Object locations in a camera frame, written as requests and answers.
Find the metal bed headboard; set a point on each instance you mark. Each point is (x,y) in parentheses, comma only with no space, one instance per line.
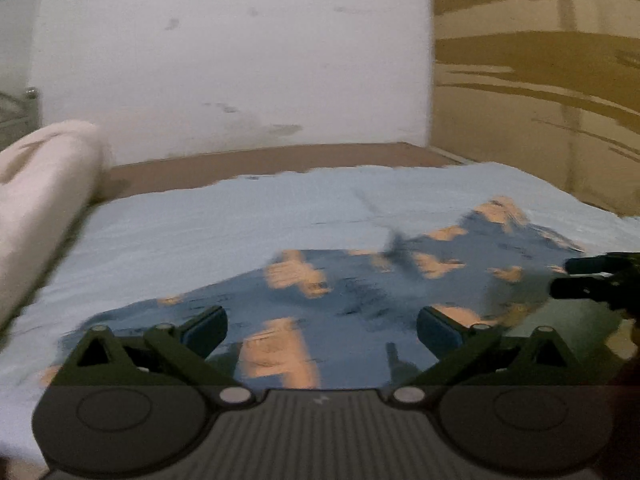
(15,110)

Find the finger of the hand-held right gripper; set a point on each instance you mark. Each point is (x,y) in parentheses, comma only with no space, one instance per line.
(575,288)
(587,265)

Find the light blue bed sheet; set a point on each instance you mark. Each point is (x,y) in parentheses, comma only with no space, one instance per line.
(200,220)

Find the blue printed pants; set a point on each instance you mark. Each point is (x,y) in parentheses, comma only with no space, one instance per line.
(350,285)

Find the wooden wardrobe panel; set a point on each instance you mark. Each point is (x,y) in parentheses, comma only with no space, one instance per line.
(540,85)

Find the brown mattress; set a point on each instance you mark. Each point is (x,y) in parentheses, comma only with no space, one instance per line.
(250,165)

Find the cream rolled pillow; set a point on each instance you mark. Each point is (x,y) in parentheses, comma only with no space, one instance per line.
(40,195)

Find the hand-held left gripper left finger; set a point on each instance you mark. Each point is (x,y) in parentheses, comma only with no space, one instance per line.
(209,327)

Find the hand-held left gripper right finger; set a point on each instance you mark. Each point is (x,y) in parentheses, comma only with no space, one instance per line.
(436,327)

